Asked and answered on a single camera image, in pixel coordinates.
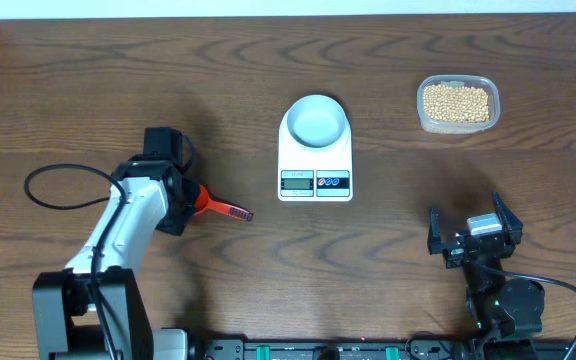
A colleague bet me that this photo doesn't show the left black cable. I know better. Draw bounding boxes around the left black cable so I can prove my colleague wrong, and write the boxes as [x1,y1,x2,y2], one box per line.
[23,134,199,360]

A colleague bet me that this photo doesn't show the red measuring scoop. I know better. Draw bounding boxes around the red measuring scoop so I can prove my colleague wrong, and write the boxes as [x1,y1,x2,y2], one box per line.
[194,185,254,222]

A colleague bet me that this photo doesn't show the black cable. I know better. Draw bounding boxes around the black cable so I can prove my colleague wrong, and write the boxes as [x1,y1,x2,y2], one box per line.
[23,134,199,360]
[477,264,576,360]

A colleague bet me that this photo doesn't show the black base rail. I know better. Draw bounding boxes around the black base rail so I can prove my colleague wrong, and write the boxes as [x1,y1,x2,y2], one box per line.
[186,333,576,360]

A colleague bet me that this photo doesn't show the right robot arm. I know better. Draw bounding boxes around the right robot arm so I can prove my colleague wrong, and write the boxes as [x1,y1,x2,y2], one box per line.
[427,193,545,345]

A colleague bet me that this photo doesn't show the right black cable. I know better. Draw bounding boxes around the right black cable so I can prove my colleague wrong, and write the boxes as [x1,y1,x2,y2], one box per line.
[477,264,576,360]

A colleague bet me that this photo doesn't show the pile of soybeans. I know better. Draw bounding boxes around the pile of soybeans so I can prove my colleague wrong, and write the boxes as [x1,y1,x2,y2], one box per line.
[422,85,490,123]

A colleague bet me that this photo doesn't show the light blue bowl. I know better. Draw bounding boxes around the light blue bowl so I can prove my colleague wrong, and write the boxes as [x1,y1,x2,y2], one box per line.
[286,95,350,148]

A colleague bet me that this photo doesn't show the white digital kitchen scale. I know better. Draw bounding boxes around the white digital kitchen scale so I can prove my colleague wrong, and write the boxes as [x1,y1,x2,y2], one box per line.
[277,109,354,202]

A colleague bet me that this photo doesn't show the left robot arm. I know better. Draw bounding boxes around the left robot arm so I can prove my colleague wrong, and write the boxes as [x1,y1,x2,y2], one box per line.
[32,155,204,359]

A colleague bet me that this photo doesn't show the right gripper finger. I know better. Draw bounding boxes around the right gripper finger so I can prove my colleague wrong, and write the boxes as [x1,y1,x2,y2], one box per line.
[492,192,523,236]
[427,208,442,246]

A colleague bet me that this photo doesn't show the clear plastic container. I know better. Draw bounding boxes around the clear plastic container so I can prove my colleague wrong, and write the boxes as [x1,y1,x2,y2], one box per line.
[417,74,501,135]

